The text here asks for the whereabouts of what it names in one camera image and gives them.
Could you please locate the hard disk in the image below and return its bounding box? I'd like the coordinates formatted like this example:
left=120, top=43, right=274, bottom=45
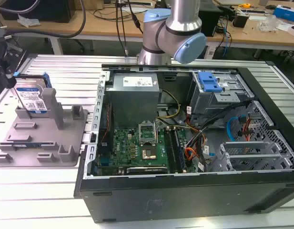
left=14, top=73, right=51, bottom=115

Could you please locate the grey metal disk bay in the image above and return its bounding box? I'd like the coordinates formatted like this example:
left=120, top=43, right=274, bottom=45
left=213, top=141, right=294, bottom=172

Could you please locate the large black box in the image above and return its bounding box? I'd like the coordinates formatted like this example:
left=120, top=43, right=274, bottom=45
left=0, top=0, right=76, bottom=24

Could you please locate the grey plastic parts rack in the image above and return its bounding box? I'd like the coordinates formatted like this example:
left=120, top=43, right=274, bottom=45
left=0, top=87, right=90, bottom=168

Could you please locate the wooden desk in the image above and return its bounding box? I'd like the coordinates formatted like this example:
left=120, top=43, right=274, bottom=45
left=203, top=0, right=294, bottom=46
left=0, top=8, right=149, bottom=38

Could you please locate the black rear case fan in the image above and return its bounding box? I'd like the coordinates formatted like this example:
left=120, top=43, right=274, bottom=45
left=100, top=102, right=114, bottom=154

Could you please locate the grey metal power supply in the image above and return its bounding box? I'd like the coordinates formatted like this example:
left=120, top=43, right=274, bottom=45
left=104, top=72, right=162, bottom=126

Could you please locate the green motherboard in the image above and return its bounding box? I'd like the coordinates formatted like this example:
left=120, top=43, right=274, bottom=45
left=96, top=125, right=198, bottom=175

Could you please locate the metal socket cover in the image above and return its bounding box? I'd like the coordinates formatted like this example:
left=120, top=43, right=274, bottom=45
left=138, top=121, right=155, bottom=145

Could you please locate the metal locking lever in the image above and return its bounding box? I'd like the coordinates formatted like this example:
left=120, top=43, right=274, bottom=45
left=154, top=120, right=160, bottom=144

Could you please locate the CPU socket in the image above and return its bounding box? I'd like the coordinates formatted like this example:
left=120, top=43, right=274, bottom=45
left=140, top=147, right=157, bottom=161

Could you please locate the black graphics card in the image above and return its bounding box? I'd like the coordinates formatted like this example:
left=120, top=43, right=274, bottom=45
left=126, top=166, right=169, bottom=175

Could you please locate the black RAM slot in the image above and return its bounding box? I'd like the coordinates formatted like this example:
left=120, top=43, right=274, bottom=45
left=172, top=129, right=187, bottom=171
left=164, top=129, right=178, bottom=173

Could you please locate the blue plastic bay latch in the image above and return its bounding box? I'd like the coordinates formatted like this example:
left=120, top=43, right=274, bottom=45
left=197, top=71, right=223, bottom=93

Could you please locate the black computer tower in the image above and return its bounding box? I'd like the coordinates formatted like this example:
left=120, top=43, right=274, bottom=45
left=198, top=3, right=222, bottom=38

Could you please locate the grey metal drive cage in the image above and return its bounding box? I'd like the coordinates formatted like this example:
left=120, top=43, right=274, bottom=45
left=189, top=71, right=255, bottom=118

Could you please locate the black open PC case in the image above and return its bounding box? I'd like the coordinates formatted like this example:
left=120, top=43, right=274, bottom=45
left=73, top=61, right=294, bottom=224

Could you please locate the small black box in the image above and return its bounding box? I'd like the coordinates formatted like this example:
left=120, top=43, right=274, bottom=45
left=232, top=11, right=249, bottom=28

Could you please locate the crumpled clear plastic bag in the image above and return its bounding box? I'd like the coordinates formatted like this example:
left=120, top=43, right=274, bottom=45
left=257, top=14, right=284, bottom=32

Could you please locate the blue cardboard box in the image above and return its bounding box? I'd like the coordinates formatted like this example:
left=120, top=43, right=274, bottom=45
left=272, top=4, right=294, bottom=24

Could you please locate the thick grey cable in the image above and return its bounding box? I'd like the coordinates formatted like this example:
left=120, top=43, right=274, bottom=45
left=0, top=0, right=87, bottom=39

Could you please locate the thin black hanging cable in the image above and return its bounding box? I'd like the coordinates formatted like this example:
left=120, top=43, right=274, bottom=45
left=115, top=0, right=129, bottom=57

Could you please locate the black cable with connector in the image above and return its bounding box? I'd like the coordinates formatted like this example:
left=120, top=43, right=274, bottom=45
left=127, top=0, right=144, bottom=34

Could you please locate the yellow and black wire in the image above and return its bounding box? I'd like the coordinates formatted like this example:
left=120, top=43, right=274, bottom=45
left=155, top=89, right=181, bottom=120

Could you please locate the orange wire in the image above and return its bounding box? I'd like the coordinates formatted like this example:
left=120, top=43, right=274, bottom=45
left=184, top=147, right=198, bottom=168

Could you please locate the black wire bundle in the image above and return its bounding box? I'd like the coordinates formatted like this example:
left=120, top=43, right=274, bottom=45
left=184, top=102, right=248, bottom=173

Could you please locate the blue hanging cable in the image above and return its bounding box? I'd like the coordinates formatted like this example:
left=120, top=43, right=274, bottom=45
left=222, top=22, right=231, bottom=57

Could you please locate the blue wire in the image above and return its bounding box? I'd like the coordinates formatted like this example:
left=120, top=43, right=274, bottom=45
left=226, top=115, right=247, bottom=144

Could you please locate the red wire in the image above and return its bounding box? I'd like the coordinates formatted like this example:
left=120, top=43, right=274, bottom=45
left=241, top=114, right=255, bottom=142

